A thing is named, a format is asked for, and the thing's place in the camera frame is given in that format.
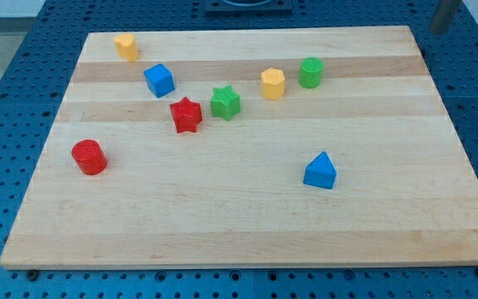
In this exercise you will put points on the yellow heart block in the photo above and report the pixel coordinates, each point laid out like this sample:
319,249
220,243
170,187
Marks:
125,44

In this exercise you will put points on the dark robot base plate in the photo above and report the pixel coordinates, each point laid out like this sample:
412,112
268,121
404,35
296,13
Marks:
221,7

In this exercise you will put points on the grey metal pusher rod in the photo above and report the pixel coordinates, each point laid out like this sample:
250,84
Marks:
443,16

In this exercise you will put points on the red cylinder block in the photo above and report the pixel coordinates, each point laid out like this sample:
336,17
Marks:
89,157

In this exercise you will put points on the yellow hexagon block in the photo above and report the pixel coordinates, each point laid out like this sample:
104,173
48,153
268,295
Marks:
272,83

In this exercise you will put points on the red star block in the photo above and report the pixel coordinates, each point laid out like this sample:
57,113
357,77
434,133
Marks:
186,115

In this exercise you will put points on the wooden board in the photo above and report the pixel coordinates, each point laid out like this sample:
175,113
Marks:
232,194

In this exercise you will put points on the blue triangle block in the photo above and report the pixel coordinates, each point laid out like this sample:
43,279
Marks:
320,172

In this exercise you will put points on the green cylinder block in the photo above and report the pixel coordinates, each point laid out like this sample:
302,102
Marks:
311,72

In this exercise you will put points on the blue cube block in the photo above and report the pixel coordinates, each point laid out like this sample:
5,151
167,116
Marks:
159,80

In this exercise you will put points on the green star block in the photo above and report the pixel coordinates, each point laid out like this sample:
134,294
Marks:
225,102

